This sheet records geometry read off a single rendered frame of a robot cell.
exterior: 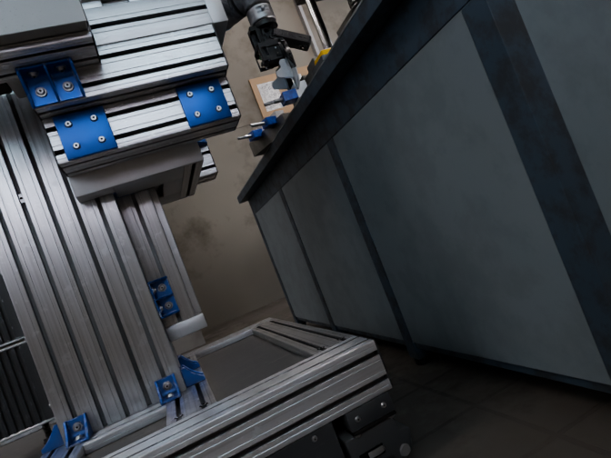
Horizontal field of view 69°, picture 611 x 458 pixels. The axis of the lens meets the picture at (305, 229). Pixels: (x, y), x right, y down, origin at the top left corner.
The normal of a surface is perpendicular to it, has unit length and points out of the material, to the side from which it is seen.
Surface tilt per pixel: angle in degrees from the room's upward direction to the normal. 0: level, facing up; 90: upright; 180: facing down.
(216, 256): 90
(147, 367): 90
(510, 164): 90
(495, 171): 90
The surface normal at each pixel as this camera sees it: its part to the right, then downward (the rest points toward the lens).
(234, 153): 0.29, -0.14
